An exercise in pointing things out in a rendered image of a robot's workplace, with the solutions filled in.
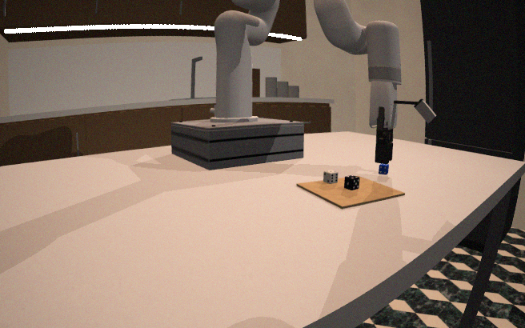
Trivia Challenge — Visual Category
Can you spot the tan mat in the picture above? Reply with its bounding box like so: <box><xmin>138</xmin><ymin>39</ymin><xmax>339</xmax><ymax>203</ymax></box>
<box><xmin>296</xmin><ymin>177</ymin><xmax>405</xmax><ymax>209</ymax></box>

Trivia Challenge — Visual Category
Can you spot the blue die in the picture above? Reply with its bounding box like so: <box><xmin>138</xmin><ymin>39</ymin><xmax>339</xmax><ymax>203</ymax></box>
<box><xmin>379</xmin><ymin>163</ymin><xmax>389</xmax><ymax>175</ymax></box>

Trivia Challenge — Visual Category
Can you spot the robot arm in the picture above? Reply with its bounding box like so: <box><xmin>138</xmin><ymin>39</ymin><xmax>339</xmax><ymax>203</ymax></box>
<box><xmin>210</xmin><ymin>0</ymin><xmax>436</xmax><ymax>123</ymax></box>

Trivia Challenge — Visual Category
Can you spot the black die with white pips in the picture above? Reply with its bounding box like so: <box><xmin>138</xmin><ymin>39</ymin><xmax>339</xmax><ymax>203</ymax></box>
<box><xmin>344</xmin><ymin>175</ymin><xmax>360</xmax><ymax>190</ymax></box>

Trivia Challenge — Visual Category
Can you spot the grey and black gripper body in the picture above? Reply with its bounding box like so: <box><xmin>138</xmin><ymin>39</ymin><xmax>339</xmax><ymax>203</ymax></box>
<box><xmin>369</xmin><ymin>78</ymin><xmax>402</xmax><ymax>130</ymax></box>

